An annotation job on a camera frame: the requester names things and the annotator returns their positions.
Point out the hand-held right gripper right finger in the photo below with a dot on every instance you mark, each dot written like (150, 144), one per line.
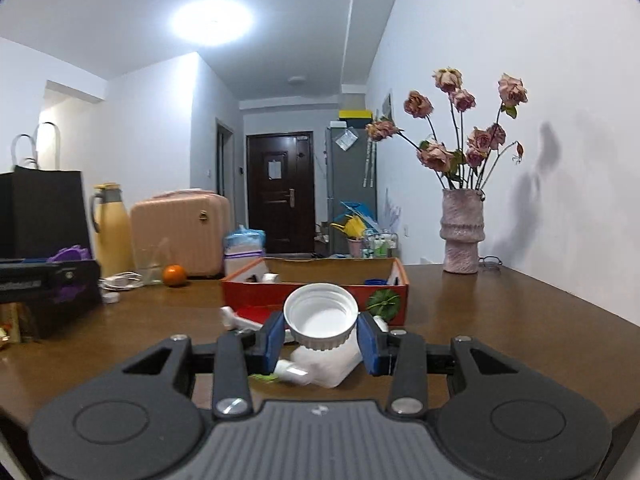
(367, 346)

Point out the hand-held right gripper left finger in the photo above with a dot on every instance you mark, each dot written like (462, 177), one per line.
(272, 341)

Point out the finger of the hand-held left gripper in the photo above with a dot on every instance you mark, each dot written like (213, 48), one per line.
(75, 272)

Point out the white red lint brush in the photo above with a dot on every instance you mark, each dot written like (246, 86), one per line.
(240, 317)

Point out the red cardboard box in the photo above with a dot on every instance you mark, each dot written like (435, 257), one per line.
(250, 300)

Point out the small white silver tube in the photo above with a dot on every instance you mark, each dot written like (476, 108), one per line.
(292, 372)

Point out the white flat bottle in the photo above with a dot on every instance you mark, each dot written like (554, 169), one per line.
(327, 367)

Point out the gold packet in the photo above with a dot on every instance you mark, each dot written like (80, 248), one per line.
(9, 322)

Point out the yellow thermos jug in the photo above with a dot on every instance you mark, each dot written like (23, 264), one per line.
(111, 230)

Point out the blue lid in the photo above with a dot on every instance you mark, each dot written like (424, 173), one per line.
(375, 282)

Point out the black paper bag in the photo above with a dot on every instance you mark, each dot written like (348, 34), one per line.
(45, 210)

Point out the clear glass cup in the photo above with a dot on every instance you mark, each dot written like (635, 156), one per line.
(150, 265)

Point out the purple white pack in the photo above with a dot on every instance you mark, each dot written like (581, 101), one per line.
(240, 265)

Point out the pink pot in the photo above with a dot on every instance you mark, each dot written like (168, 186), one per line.
(355, 247)

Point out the orange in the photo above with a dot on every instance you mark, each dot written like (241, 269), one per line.
(174, 275)

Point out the cluster of small bottles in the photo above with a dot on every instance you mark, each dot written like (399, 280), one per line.
(380, 246)

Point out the blue plastic pack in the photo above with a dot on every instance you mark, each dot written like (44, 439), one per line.
(244, 240)

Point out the pink suitcase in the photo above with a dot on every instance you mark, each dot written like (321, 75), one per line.
(180, 230)

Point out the yellow watering can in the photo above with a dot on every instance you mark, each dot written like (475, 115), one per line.
(352, 227)

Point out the blue plastic rack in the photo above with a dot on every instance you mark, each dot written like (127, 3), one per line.
(360, 210)

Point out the dark brown door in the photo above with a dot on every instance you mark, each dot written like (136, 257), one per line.
(280, 195)

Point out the pink textured vase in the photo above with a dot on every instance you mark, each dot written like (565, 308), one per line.
(462, 232)

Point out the eyeglasses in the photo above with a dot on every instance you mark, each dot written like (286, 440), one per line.
(490, 261)

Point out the grey refrigerator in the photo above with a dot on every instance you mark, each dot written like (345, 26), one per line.
(350, 185)

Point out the bunch of dried roses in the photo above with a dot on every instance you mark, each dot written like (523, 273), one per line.
(442, 155)

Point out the paper sheet on refrigerator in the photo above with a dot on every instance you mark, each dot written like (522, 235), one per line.
(345, 140)

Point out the yellow box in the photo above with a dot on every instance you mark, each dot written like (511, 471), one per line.
(355, 114)

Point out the small ceiling lamp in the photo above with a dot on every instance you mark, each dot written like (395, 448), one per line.
(297, 79)

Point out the round ceiling lamp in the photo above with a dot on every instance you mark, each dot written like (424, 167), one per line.
(212, 21)

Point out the side doorway frame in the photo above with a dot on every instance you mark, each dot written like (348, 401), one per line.
(225, 190)

